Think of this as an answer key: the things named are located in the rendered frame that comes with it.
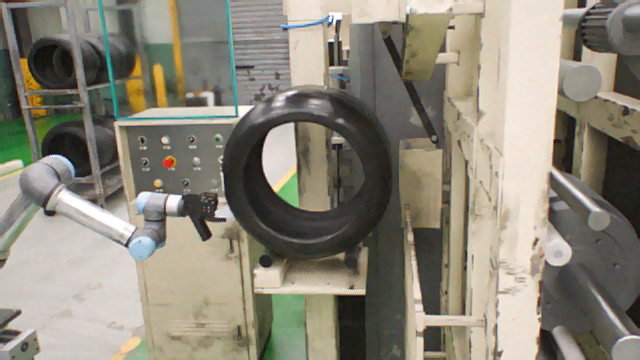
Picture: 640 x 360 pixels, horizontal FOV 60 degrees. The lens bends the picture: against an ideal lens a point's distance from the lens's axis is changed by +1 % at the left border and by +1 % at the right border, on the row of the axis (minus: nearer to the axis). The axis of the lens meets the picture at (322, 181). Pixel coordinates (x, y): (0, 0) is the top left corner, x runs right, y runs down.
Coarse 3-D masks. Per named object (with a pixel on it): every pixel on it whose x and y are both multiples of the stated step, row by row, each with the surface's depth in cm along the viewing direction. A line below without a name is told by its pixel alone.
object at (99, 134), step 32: (64, 0) 460; (32, 64) 491; (64, 64) 550; (96, 64) 503; (96, 96) 612; (32, 128) 498; (64, 128) 502; (96, 128) 514; (96, 160) 498; (96, 192) 505
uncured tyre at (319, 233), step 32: (288, 96) 169; (320, 96) 168; (352, 96) 184; (256, 128) 169; (352, 128) 166; (224, 160) 176; (256, 160) 200; (384, 160) 170; (224, 192) 180; (256, 192) 202; (384, 192) 172; (256, 224) 177; (288, 224) 203; (320, 224) 203; (352, 224) 174; (288, 256) 183; (320, 256) 181
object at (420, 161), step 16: (400, 144) 215; (416, 144) 214; (432, 144) 214; (400, 160) 198; (416, 160) 197; (432, 160) 196; (400, 176) 199; (416, 176) 198; (432, 176) 198; (400, 192) 201; (416, 192) 200; (432, 192) 199; (400, 208) 222; (416, 208) 202; (432, 208) 201; (416, 224) 203; (432, 224) 203
